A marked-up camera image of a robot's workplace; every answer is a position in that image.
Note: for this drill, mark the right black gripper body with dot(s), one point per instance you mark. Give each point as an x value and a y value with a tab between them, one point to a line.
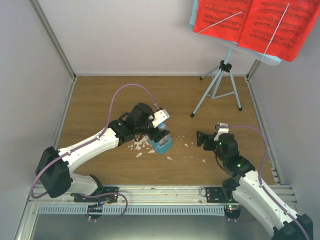
208	146

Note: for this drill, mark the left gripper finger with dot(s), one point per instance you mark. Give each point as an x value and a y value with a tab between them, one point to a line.
164	135
157	141

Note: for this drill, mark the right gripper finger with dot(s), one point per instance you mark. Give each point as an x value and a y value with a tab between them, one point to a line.
206	135
201	137

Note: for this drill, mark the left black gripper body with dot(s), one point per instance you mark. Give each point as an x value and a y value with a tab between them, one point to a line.
157	132

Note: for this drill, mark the blue metronome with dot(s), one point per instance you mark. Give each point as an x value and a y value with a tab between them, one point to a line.
165	143

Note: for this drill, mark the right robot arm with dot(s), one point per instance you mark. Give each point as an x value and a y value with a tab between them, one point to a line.
246	187

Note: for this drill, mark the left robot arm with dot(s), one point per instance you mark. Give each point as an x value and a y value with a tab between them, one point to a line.
55	170

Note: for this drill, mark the red sheet music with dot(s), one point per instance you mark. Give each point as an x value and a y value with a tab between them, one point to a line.
278	28

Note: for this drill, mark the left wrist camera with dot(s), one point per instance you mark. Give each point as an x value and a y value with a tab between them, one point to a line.
160	116

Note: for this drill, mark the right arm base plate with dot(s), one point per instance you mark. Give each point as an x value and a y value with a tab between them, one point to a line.
218	195

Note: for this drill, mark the aluminium front rail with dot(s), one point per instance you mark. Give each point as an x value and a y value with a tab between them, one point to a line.
158	195

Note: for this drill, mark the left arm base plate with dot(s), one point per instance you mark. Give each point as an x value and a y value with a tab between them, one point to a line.
102	195

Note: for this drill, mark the grey slotted cable duct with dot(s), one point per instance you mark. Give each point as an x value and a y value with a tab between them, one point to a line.
196	210

